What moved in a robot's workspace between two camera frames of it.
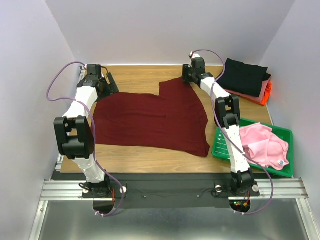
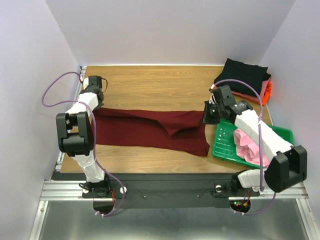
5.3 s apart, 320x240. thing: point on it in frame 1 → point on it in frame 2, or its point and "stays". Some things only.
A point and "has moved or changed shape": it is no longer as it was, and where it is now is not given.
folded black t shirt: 242,77 stays
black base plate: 167,191 stays
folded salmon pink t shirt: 259,98 stays
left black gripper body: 110,85 → 99,100
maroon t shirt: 175,118 has moved or changed shape
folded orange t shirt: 267,95 stays
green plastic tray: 220,147 stays
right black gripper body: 186,75 → 206,113
